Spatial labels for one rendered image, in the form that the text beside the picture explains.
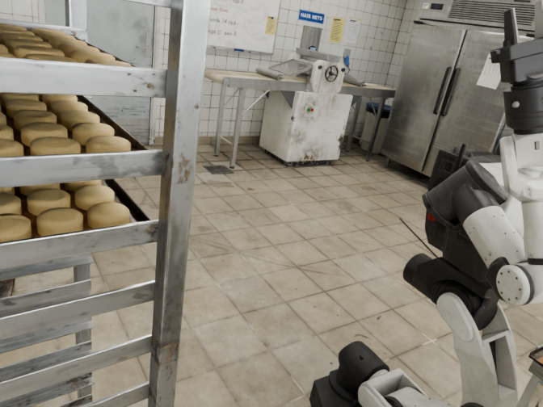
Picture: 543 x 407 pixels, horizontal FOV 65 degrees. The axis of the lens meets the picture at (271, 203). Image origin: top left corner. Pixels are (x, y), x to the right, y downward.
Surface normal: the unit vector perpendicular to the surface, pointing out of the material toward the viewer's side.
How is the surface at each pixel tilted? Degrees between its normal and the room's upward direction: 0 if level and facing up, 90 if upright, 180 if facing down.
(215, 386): 0
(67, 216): 0
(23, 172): 90
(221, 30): 90
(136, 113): 90
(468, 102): 91
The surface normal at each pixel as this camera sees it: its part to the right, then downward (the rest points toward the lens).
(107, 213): 0.15, -0.91
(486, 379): -0.85, 0.07
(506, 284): -0.98, 0.07
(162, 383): 0.58, 0.40
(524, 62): 0.00, 0.28
